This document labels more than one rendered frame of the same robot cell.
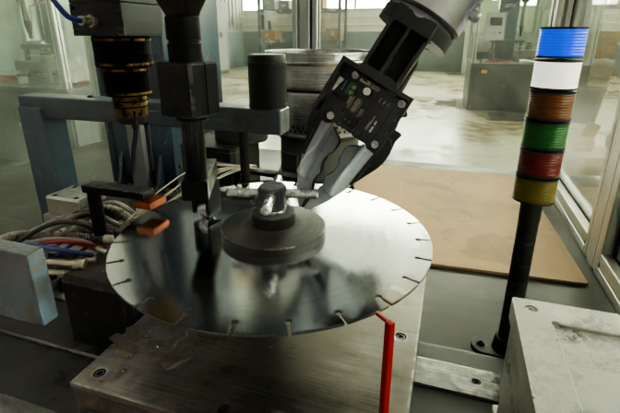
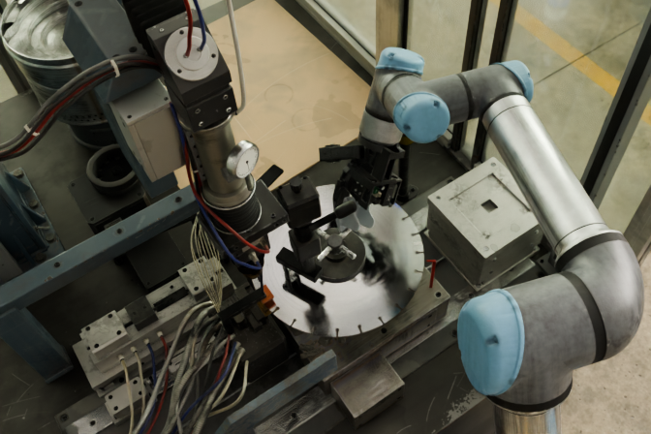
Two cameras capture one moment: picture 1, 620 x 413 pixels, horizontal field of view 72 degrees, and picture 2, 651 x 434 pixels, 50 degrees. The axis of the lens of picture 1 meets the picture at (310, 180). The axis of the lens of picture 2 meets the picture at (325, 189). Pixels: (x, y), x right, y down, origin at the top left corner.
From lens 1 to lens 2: 109 cm
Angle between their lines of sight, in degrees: 50
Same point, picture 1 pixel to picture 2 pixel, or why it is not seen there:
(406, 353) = not seen: hidden behind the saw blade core
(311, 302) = (403, 275)
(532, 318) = (443, 203)
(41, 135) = (24, 324)
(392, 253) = (392, 224)
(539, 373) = (463, 230)
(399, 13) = (391, 156)
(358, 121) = (377, 197)
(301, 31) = not seen: outside the picture
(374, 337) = not seen: hidden behind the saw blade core
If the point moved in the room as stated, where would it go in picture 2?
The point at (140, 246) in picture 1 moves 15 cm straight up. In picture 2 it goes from (305, 315) to (298, 275)
